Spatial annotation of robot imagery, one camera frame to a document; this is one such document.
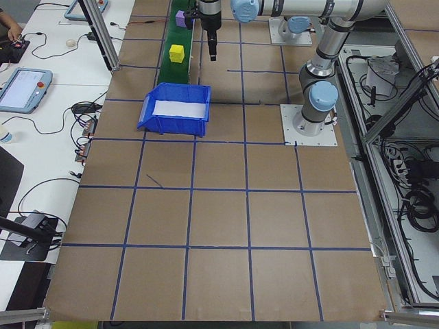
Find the grey box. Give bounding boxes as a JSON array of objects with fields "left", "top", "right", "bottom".
[{"left": 20, "top": 210, "right": 49, "bottom": 229}]

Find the white foam pad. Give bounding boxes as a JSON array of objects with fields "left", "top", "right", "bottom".
[{"left": 152, "top": 99, "right": 208, "bottom": 120}]

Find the person hand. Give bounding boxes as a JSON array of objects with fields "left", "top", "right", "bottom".
[{"left": 7, "top": 24, "right": 24, "bottom": 42}]

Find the aluminium frame bar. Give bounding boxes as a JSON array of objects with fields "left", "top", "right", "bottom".
[
  {"left": 378, "top": 308, "right": 439, "bottom": 324},
  {"left": 0, "top": 306, "right": 51, "bottom": 322}
]

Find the grey corner bracket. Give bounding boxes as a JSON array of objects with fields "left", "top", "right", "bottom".
[{"left": 370, "top": 238, "right": 396, "bottom": 281}]

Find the black box with red lights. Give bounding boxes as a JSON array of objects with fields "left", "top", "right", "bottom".
[{"left": 0, "top": 38, "right": 32, "bottom": 65}]

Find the white power strip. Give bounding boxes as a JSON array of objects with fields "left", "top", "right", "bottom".
[{"left": 383, "top": 146, "right": 410, "bottom": 184}]

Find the black cable bundle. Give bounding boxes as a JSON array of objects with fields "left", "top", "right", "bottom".
[{"left": 396, "top": 186, "right": 439, "bottom": 234}]

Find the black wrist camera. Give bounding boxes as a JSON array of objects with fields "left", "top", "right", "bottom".
[{"left": 184, "top": 9, "right": 199, "bottom": 31}]

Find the light blue teach pendant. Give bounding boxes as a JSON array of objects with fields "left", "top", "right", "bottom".
[
  {"left": 0, "top": 66, "right": 54, "bottom": 115},
  {"left": 64, "top": 0, "right": 111, "bottom": 21}
]

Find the green conveyor belt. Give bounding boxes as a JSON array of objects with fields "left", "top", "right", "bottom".
[{"left": 156, "top": 0, "right": 197, "bottom": 86}]

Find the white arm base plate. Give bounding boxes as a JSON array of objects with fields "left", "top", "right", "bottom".
[
  {"left": 280, "top": 103, "right": 339, "bottom": 149},
  {"left": 268, "top": 17, "right": 314, "bottom": 47}
]

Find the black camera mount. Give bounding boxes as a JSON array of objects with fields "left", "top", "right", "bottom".
[{"left": 0, "top": 214, "right": 60, "bottom": 263}]

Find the yellow foam cube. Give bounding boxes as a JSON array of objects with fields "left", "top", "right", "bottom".
[{"left": 169, "top": 44, "right": 187, "bottom": 64}]

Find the terminal connector board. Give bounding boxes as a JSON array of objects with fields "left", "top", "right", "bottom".
[
  {"left": 83, "top": 117, "right": 99, "bottom": 138},
  {"left": 74, "top": 141, "right": 93, "bottom": 166}
]

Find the person forearm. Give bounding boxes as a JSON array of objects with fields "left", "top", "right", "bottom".
[{"left": 0, "top": 0, "right": 18, "bottom": 34}]

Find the aluminium profile post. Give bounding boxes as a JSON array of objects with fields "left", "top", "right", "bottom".
[{"left": 77, "top": 0, "right": 121, "bottom": 72}]

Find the black monitor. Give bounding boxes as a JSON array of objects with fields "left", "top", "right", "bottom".
[{"left": 0, "top": 145, "right": 25, "bottom": 222}]

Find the black stand pole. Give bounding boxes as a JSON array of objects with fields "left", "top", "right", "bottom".
[{"left": 0, "top": 215, "right": 58, "bottom": 245}]

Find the blue plastic storage bin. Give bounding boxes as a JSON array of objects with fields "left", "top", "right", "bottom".
[{"left": 137, "top": 82, "right": 213, "bottom": 139}]

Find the white bag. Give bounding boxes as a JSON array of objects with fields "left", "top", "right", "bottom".
[{"left": 364, "top": 56, "right": 401, "bottom": 99}]

